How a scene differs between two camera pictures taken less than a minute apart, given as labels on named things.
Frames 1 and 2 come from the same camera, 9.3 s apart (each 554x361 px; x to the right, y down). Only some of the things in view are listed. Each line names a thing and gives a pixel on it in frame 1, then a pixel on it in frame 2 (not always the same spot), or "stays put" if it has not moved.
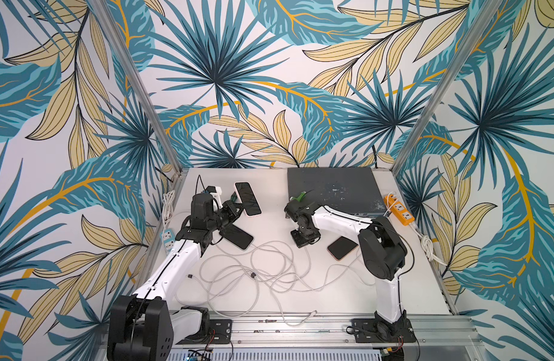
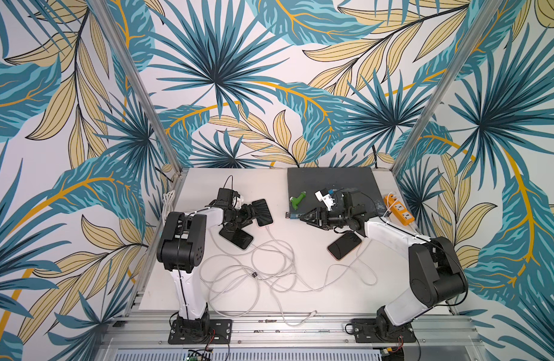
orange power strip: x=400 y=210 stays put
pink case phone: x=248 y=199 to x=260 y=211
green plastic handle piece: x=299 y=198 stays put
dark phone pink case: x=341 y=247 stays put
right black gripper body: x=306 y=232 to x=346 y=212
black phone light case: x=236 y=235 stays put
